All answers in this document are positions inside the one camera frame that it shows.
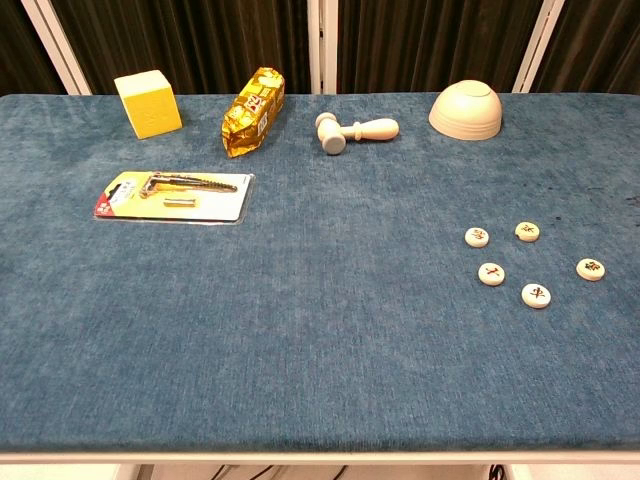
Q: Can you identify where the beige upturned bowl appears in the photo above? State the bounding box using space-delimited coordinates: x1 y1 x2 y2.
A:
428 79 504 142

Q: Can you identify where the white table frame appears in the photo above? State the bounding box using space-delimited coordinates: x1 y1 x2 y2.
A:
0 449 640 480

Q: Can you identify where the gold foil snack packet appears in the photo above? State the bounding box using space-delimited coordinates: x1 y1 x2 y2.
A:
221 66 287 160

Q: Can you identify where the razor blister pack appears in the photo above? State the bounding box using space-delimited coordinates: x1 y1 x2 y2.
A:
92 170 257 227

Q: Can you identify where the dark pleated curtain panel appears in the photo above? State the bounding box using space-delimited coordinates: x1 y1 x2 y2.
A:
534 0 640 94
337 0 546 94
0 0 69 99
49 0 311 95

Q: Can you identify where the blue table cloth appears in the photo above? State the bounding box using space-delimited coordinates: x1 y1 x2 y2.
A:
0 92 640 454

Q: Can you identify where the yellow cube block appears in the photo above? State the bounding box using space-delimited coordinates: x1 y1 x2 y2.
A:
113 69 184 141

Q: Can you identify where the wooden toy mallet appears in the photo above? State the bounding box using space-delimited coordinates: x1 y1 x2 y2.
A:
314 112 401 156

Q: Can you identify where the white screen frame post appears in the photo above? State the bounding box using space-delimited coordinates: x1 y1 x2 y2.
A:
306 0 340 95
511 0 567 94
19 0 94 96

